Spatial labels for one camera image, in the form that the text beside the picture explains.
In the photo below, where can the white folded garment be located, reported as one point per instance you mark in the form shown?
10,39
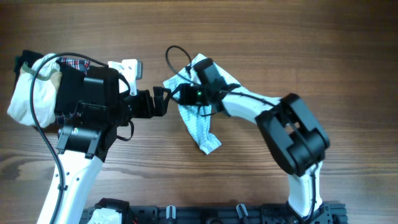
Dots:
45,93

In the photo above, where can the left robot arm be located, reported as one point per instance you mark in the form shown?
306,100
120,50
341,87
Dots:
84,141

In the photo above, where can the dark green folded garment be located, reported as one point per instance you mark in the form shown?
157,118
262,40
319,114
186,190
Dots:
29,57

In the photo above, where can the red plaid folded garment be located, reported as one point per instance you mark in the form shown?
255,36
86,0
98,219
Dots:
61,118

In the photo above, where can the light blue striped garment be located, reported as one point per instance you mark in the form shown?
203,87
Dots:
198,126

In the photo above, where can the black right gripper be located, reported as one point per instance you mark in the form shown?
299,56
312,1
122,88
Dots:
184,89

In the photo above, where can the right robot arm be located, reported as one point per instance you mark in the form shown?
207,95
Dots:
294,137

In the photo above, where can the black folded garment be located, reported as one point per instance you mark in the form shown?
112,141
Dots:
72,88

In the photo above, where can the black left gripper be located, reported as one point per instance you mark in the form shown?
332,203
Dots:
146,111

